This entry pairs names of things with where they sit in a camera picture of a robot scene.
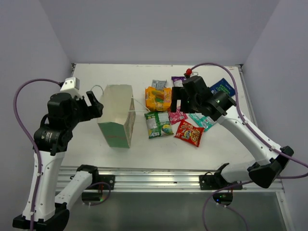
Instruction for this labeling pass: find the purple snack packet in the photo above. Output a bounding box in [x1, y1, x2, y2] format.
[171, 76, 186, 87]

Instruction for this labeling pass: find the green paper bag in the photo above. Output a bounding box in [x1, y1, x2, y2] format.
[91, 84, 149, 149]

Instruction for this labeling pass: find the red snack packet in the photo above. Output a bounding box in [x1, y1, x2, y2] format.
[175, 120, 205, 147]

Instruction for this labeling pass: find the dark blue chips packet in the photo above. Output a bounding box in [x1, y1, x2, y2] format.
[210, 78, 235, 97]

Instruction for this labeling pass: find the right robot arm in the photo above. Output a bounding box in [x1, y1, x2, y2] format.
[170, 76, 294, 189]

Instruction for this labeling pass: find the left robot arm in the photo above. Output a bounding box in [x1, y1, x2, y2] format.
[13, 91, 103, 231]

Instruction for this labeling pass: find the pink snack packet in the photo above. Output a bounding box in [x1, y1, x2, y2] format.
[168, 106, 188, 125]

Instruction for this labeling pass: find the grey snack packet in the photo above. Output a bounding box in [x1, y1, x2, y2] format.
[151, 79, 167, 90]

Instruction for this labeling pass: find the orange yellow snack packet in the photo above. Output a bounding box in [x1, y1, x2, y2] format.
[145, 87, 172, 112]

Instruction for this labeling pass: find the teal candy packet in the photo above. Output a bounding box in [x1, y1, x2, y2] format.
[189, 113, 216, 132]

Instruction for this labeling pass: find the green snack packet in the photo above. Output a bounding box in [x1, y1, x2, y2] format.
[144, 112, 174, 139]

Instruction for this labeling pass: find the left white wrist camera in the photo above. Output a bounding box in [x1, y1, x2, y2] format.
[60, 77, 81, 98]

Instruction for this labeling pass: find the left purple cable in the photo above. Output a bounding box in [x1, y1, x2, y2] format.
[13, 78, 62, 231]

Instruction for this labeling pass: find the purple cable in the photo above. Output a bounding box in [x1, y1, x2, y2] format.
[13, 78, 62, 231]
[192, 63, 308, 231]

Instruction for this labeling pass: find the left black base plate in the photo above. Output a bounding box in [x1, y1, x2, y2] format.
[86, 175, 116, 192]

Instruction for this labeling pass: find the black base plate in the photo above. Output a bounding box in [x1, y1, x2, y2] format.
[199, 172, 243, 190]
[86, 175, 116, 192]

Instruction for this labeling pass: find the aluminium mounting rail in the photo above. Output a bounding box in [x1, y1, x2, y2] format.
[56, 166, 284, 193]

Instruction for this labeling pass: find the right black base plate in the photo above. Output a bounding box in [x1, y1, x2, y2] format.
[199, 172, 243, 190]

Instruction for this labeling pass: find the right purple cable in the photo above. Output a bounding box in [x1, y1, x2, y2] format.
[192, 63, 308, 231]

